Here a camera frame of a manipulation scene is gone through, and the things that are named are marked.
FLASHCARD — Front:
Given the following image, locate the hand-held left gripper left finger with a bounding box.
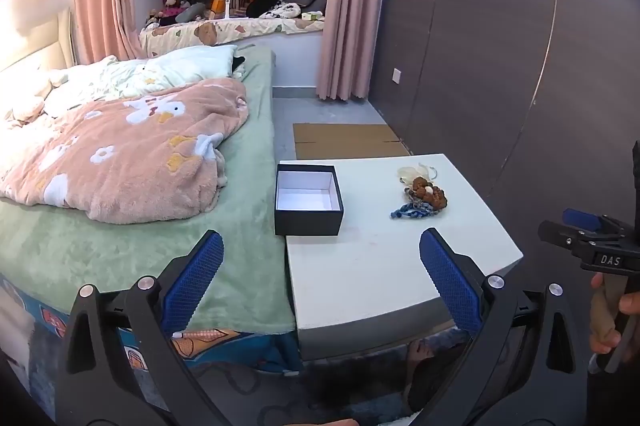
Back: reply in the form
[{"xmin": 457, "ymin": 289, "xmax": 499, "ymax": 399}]
[{"xmin": 64, "ymin": 230, "xmax": 225, "ymax": 426}]

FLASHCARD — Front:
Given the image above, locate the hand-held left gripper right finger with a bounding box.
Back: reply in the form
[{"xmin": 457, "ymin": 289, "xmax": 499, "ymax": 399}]
[{"xmin": 419, "ymin": 227, "xmax": 591, "ymax": 426}]

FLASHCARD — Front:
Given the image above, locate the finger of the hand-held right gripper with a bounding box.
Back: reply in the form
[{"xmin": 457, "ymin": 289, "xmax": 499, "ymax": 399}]
[
  {"xmin": 538, "ymin": 220, "xmax": 588, "ymax": 257},
  {"xmin": 561, "ymin": 208, "xmax": 626, "ymax": 237}
]

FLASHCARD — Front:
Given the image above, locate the blue bead bracelet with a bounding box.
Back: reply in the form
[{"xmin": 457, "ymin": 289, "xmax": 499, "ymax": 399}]
[{"xmin": 389, "ymin": 201, "xmax": 432, "ymax": 220}]

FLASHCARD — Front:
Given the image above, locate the pile of bead bracelets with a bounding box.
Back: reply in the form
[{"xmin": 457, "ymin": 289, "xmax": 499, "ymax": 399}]
[{"xmin": 412, "ymin": 177, "xmax": 448, "ymax": 210}]

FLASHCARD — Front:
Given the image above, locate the black box with white inside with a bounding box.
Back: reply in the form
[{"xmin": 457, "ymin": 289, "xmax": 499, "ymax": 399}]
[{"xmin": 274, "ymin": 164, "xmax": 345, "ymax": 237}]

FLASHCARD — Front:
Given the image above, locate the person's right hand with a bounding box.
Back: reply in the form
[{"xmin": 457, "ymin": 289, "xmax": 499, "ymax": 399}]
[{"xmin": 589, "ymin": 272, "xmax": 640, "ymax": 357}]

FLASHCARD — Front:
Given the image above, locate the white side table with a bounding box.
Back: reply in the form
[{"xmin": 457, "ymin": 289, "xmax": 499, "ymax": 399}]
[{"xmin": 279, "ymin": 152, "xmax": 524, "ymax": 362}]

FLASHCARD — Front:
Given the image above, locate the blue printed bed skirt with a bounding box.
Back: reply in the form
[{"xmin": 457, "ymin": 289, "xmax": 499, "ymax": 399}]
[{"xmin": 0, "ymin": 275, "xmax": 303, "ymax": 374}]

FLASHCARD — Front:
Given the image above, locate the pink floral fleece blanket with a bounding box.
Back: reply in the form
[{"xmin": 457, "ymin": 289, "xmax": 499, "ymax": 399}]
[{"xmin": 0, "ymin": 78, "xmax": 249, "ymax": 225}]

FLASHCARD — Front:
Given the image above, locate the flat brown cardboard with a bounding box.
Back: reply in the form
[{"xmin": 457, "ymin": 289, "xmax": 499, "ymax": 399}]
[{"xmin": 292, "ymin": 122, "xmax": 412, "ymax": 160}]

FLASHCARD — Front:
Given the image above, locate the dark brown wardrobe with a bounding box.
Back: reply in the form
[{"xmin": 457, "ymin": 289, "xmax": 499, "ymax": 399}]
[{"xmin": 369, "ymin": 0, "xmax": 640, "ymax": 267}]

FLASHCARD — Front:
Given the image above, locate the pale green and white quilt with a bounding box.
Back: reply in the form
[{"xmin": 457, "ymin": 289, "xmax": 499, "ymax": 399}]
[{"xmin": 0, "ymin": 45, "xmax": 239, "ymax": 128}]

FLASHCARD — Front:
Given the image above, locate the printed window seat cushion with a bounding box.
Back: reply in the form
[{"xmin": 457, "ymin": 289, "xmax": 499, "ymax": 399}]
[{"xmin": 138, "ymin": 17, "xmax": 326, "ymax": 55}]

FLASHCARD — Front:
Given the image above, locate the pile of plush toys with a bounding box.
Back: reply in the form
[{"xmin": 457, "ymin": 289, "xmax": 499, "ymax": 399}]
[{"xmin": 145, "ymin": 0, "xmax": 207, "ymax": 27}]

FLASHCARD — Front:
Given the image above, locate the white patterned cloth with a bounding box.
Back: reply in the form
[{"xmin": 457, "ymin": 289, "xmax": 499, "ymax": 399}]
[{"xmin": 259, "ymin": 1, "xmax": 302, "ymax": 20}]

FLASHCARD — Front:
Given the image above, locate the cream padded headboard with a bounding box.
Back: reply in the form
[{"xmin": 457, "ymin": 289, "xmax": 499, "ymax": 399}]
[{"xmin": 0, "ymin": 3, "xmax": 77, "ymax": 73}]

